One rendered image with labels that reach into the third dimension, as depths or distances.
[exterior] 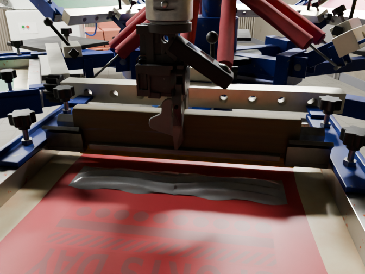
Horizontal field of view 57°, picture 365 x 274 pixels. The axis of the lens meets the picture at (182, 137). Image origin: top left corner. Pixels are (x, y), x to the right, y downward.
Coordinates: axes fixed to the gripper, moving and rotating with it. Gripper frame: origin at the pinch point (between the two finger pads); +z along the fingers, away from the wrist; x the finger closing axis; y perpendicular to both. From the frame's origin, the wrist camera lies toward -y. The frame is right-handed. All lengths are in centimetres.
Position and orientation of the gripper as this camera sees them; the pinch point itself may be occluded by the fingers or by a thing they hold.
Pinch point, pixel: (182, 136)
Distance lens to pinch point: 61.7
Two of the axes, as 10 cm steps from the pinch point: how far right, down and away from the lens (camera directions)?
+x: -1.4, 4.1, -9.0
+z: 0.0, 9.1, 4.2
